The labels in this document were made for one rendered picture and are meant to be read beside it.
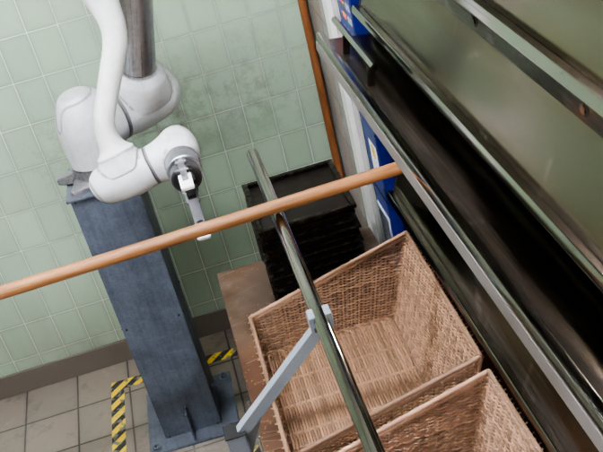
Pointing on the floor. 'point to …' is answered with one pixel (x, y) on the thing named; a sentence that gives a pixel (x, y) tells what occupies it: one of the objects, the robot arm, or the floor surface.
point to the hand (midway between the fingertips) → (196, 212)
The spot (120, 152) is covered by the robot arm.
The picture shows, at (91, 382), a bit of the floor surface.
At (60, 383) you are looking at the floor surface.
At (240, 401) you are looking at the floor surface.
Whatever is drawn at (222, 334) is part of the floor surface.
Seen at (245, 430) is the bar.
